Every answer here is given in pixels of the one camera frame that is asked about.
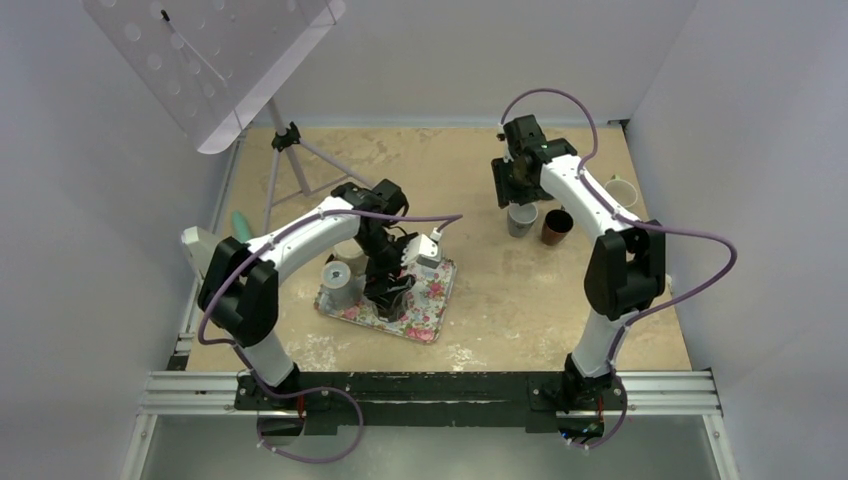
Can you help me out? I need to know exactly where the small blue-grey mug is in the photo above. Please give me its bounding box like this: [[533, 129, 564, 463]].
[[507, 203, 538, 238]]

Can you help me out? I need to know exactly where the floral serving tray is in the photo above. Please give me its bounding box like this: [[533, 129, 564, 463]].
[[314, 259, 457, 344]]

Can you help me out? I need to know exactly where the light grey mug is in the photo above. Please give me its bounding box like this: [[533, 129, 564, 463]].
[[319, 260, 364, 311]]

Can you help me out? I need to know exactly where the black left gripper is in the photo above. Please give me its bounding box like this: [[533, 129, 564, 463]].
[[355, 227, 416, 310]]

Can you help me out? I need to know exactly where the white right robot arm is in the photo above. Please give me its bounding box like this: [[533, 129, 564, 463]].
[[491, 115, 665, 407]]

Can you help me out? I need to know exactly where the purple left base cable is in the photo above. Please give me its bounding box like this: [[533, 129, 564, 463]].
[[254, 385, 366, 465]]

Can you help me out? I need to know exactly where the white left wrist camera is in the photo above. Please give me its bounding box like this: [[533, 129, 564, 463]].
[[402, 234, 443, 269]]

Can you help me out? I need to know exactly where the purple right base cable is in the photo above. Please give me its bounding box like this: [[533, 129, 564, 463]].
[[561, 370, 629, 452]]

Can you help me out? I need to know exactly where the white music stand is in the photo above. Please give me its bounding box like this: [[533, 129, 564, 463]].
[[82, 0, 376, 236]]

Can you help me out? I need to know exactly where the white angular block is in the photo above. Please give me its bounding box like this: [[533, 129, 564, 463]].
[[180, 226, 221, 282]]

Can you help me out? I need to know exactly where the teal handle tool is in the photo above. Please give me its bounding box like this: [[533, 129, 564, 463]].
[[230, 211, 254, 243]]

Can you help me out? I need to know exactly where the light green mug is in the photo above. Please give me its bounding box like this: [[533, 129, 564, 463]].
[[604, 175, 640, 209]]

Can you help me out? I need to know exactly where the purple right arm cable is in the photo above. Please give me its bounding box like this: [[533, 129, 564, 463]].
[[500, 87, 739, 372]]

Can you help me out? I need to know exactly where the cream white mug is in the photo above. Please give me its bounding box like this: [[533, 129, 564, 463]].
[[332, 239, 364, 262]]

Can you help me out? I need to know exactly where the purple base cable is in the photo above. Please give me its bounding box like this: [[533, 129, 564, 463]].
[[254, 385, 366, 465], [561, 370, 629, 452]]

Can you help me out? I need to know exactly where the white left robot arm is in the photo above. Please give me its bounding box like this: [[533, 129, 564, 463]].
[[197, 179, 415, 409]]

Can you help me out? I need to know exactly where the small brown mug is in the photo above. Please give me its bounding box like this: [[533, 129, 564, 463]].
[[540, 209, 574, 246]]

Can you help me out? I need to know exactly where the black glossy mug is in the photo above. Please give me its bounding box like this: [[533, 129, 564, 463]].
[[374, 293, 409, 323]]

